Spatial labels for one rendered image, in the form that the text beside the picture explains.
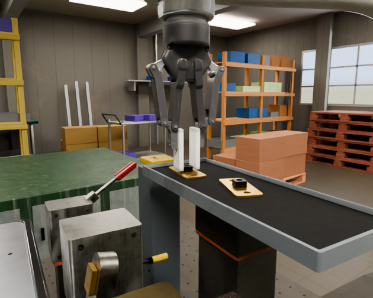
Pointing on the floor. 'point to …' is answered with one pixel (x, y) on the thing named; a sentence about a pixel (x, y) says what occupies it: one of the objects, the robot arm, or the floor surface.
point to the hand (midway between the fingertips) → (186, 149)
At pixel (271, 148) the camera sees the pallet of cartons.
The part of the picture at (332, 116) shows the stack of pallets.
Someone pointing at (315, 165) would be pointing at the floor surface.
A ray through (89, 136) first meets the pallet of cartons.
